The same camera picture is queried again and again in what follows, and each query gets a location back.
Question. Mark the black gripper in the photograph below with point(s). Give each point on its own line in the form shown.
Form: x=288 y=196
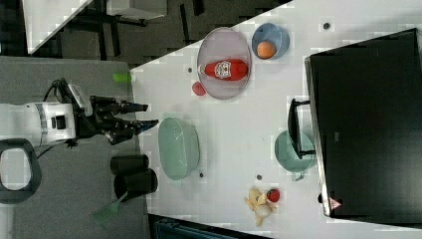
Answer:
x=97 y=115

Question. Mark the green plastic strainer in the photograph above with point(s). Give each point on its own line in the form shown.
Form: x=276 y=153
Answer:
x=178 y=148

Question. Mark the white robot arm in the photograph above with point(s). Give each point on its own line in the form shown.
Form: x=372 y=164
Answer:
x=72 y=116

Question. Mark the black cylinder holder upper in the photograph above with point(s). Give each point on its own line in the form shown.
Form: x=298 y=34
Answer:
x=128 y=164

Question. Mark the black cylinder holder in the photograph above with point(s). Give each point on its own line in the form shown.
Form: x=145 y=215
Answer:
x=135 y=185
x=128 y=164

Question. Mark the black cylinder holder lower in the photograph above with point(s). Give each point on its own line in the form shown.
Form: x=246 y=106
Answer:
x=135 y=185

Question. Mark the pink toy strawberry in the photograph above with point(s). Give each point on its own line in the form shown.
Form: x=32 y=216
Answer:
x=198 y=89

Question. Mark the green spatula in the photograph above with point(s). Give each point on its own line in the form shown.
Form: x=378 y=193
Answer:
x=107 y=212

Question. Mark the grey round plate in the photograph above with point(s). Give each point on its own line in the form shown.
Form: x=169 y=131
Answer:
x=223 y=44

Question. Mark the red ketchup bottle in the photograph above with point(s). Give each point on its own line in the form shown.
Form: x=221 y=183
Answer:
x=226 y=70

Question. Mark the orange fruit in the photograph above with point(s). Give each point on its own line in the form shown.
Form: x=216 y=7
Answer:
x=266 y=50

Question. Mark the peeled toy banana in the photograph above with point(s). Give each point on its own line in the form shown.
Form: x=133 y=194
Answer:
x=258 y=202

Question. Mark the blue bowl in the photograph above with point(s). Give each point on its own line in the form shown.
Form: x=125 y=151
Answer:
x=275 y=34

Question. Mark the red toy strawberry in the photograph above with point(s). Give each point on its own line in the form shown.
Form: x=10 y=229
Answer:
x=273 y=195

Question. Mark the black toaster oven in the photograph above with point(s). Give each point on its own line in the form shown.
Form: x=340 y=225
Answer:
x=367 y=118

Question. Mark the green pot with handle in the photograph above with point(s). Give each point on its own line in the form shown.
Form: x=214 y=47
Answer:
x=289 y=159

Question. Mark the black oven door handle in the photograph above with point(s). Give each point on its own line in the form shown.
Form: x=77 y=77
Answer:
x=294 y=129

